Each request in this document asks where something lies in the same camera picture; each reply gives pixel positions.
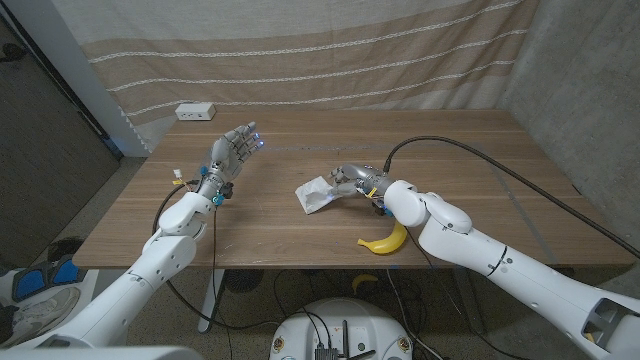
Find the black round floor object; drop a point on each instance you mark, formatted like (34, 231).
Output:
(65, 247)
(245, 280)

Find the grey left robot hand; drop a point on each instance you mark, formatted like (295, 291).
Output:
(232, 150)

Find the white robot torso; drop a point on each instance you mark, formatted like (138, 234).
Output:
(300, 335)

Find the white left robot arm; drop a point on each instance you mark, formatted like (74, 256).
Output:
(145, 270)

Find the white power strip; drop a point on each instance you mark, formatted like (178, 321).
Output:
(195, 111)

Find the dark perforated panel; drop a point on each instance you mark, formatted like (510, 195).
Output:
(45, 165)

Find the blue and black foot pedal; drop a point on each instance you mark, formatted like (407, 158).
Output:
(30, 282)

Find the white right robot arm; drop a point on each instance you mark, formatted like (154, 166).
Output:
(500, 265)

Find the beige striped curtain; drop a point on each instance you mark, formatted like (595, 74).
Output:
(300, 60)

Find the metal table leg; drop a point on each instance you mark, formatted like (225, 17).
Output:
(470, 305)
(210, 300)

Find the yellow toy banana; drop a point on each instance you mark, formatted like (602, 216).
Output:
(362, 279)
(390, 243)

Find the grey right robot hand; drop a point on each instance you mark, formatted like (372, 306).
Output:
(362, 177)

